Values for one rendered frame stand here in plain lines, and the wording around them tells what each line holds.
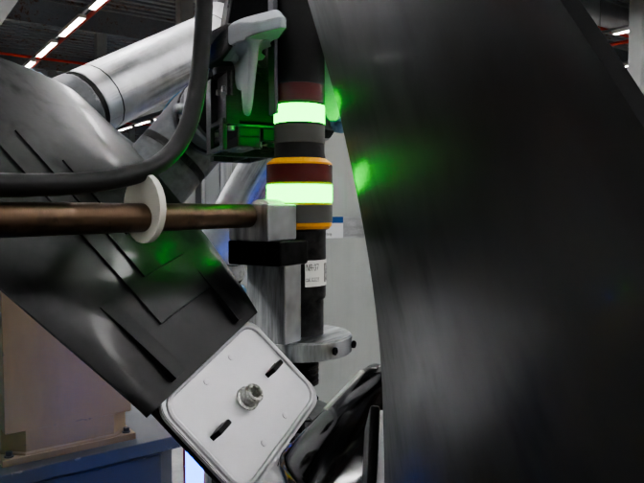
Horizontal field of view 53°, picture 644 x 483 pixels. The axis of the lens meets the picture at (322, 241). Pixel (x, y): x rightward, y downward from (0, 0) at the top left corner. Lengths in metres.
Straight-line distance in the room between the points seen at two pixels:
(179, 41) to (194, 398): 0.56
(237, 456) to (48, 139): 0.20
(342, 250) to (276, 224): 2.04
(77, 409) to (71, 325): 0.71
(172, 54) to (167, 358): 0.53
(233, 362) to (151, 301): 0.06
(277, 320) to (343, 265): 2.03
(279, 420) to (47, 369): 0.67
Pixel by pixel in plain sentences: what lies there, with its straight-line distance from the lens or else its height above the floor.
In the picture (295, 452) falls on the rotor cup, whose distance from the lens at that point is 0.35.
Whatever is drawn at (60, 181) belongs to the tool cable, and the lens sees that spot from 0.29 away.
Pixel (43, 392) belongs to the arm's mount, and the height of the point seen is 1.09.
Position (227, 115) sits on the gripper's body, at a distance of 0.47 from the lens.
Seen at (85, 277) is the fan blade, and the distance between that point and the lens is 0.34.
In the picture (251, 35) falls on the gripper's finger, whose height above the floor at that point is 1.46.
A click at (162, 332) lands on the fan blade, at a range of 0.34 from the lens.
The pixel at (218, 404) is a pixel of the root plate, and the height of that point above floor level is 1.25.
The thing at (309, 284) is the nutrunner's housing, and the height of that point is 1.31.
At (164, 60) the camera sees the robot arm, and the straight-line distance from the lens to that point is 0.80.
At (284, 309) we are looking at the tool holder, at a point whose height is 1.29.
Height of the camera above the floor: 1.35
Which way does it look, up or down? 3 degrees down
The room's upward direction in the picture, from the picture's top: straight up
